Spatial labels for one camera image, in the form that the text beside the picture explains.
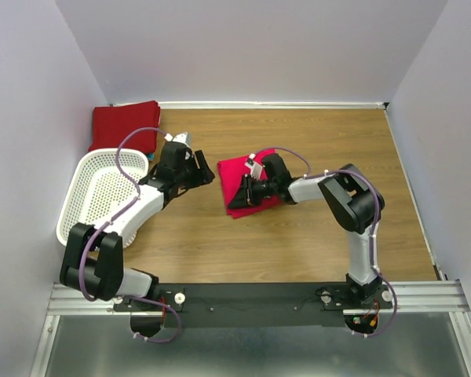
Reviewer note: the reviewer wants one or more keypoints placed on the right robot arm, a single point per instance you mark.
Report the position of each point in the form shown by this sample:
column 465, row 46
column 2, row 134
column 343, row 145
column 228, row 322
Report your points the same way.
column 354, row 202

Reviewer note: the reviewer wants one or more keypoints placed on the aluminium frame rail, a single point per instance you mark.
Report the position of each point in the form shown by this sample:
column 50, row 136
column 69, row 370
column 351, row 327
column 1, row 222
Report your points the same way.
column 303, row 329

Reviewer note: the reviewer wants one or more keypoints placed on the white plastic laundry basket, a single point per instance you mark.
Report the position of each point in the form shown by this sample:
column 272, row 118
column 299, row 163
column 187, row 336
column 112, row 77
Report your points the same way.
column 102, row 186

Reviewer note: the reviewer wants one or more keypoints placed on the folded dark red shirt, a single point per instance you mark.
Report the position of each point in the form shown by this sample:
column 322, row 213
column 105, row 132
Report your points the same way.
column 112, row 124

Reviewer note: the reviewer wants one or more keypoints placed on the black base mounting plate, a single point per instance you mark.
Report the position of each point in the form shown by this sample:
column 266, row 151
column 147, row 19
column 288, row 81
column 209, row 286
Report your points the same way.
column 258, row 305

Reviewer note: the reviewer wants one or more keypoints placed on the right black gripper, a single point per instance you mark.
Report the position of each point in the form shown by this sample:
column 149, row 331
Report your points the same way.
column 250, row 191

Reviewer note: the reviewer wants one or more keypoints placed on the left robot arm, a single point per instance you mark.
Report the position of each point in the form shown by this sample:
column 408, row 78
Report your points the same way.
column 95, row 257

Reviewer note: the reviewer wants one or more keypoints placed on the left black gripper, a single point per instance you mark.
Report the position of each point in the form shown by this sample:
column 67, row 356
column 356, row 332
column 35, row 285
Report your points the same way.
column 196, row 168

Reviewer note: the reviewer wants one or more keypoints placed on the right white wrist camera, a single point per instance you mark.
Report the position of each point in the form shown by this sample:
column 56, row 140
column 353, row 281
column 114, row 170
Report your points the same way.
column 255, row 168

